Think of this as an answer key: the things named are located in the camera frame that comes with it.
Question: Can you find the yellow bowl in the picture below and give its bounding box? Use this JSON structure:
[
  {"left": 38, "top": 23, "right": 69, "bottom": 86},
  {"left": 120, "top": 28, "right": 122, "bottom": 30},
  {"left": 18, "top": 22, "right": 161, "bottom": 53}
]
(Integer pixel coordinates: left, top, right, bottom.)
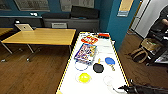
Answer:
[{"left": 75, "top": 71, "right": 93, "bottom": 85}]

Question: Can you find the colourful board game box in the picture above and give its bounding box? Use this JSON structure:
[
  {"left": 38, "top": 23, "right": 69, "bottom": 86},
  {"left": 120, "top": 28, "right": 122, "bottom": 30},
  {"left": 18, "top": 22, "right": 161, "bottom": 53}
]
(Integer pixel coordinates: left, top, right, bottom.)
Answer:
[{"left": 73, "top": 42, "right": 98, "bottom": 65}]

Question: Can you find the red orange flat pack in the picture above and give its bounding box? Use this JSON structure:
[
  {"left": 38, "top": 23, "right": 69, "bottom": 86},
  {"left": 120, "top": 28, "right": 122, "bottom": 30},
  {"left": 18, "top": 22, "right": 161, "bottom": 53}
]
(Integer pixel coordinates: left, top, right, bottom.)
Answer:
[{"left": 80, "top": 34, "right": 100, "bottom": 45}]

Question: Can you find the small red box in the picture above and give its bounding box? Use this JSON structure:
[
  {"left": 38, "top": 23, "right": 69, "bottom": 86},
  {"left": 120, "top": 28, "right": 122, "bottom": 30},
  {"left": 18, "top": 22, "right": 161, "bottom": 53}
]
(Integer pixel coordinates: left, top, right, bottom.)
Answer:
[{"left": 97, "top": 31, "right": 111, "bottom": 40}]

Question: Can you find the black ping pong paddle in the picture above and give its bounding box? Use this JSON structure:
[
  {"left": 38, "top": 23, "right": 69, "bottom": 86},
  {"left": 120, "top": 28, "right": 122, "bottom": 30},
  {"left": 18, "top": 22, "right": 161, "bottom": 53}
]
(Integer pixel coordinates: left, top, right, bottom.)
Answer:
[{"left": 92, "top": 58, "right": 105, "bottom": 75}]

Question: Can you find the long dark grey sofa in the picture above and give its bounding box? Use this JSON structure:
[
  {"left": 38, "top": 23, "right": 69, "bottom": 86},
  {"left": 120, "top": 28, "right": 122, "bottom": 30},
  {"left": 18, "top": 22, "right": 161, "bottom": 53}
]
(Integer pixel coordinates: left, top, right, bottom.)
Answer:
[{"left": 0, "top": 4, "right": 101, "bottom": 33}]

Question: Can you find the white activity table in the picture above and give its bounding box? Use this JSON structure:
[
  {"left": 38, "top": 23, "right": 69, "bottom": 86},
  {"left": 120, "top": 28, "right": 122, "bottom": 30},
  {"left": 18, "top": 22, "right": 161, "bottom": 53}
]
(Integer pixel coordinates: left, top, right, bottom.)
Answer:
[{"left": 55, "top": 30, "right": 133, "bottom": 94}]

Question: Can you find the yellow game table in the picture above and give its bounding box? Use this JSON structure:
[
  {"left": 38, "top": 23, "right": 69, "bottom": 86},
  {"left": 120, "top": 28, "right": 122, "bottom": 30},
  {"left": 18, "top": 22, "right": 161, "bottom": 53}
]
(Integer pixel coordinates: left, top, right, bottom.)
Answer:
[{"left": 1, "top": 27, "right": 77, "bottom": 63}]

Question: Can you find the interior glass window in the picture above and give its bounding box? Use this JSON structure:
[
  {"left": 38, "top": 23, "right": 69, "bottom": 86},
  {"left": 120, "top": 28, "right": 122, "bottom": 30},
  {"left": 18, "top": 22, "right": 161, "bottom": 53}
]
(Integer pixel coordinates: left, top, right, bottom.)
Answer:
[
  {"left": 13, "top": 0, "right": 51, "bottom": 12},
  {"left": 0, "top": 0, "right": 13, "bottom": 11},
  {"left": 59, "top": 0, "right": 96, "bottom": 13}
]

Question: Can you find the brown black backpack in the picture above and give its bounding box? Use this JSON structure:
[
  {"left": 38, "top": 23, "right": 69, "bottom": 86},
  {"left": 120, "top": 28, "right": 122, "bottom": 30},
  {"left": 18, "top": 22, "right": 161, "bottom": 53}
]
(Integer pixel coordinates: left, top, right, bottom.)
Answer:
[{"left": 129, "top": 46, "right": 150, "bottom": 65}]

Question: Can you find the small white object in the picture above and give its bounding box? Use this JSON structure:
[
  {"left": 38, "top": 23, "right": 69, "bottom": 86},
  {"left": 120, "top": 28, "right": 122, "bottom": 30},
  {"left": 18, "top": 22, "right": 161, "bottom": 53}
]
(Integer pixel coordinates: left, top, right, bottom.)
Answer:
[{"left": 29, "top": 12, "right": 39, "bottom": 17}]

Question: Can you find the silver laptop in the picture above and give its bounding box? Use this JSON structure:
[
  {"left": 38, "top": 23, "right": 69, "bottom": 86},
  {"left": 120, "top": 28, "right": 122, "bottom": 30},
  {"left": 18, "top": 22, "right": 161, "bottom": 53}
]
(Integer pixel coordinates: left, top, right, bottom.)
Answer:
[{"left": 14, "top": 23, "right": 35, "bottom": 32}]

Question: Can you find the cardboard box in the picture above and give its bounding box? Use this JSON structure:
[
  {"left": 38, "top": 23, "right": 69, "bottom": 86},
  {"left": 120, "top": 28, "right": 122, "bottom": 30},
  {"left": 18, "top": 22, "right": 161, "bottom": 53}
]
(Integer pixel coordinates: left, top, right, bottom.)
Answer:
[{"left": 141, "top": 37, "right": 162, "bottom": 53}]

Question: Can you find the thin blue ring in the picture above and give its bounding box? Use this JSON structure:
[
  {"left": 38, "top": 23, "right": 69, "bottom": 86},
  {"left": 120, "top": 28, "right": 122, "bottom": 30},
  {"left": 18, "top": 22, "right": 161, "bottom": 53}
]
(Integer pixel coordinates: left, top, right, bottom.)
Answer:
[{"left": 74, "top": 60, "right": 90, "bottom": 72}]

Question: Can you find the small yellow wall poster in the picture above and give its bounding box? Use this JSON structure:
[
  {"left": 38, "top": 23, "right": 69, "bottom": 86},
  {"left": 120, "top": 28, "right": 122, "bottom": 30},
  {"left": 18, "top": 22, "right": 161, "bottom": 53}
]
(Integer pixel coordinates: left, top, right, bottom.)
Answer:
[{"left": 116, "top": 0, "right": 135, "bottom": 18}]

